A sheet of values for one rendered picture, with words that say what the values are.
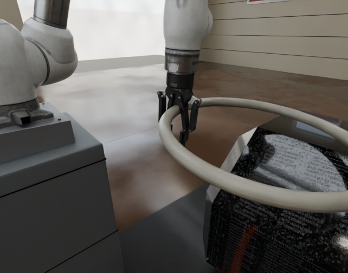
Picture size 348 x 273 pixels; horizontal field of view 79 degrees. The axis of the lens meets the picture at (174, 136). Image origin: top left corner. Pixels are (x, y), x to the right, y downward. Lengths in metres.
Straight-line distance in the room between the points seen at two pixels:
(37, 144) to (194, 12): 0.55
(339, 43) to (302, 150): 6.43
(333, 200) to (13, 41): 0.79
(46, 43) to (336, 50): 6.83
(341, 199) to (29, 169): 0.68
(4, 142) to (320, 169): 0.89
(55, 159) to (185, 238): 0.95
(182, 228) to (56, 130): 1.00
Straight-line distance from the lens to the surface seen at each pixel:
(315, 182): 0.76
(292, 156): 0.79
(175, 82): 0.57
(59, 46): 0.87
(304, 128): 0.91
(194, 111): 0.59
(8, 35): 0.76
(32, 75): 0.79
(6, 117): 0.76
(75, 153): 0.70
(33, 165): 0.69
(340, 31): 7.16
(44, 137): 0.73
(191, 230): 1.45
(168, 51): 0.56
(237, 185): 0.35
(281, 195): 0.35
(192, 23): 0.54
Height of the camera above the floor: 1.12
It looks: 26 degrees down
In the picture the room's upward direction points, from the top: straight up
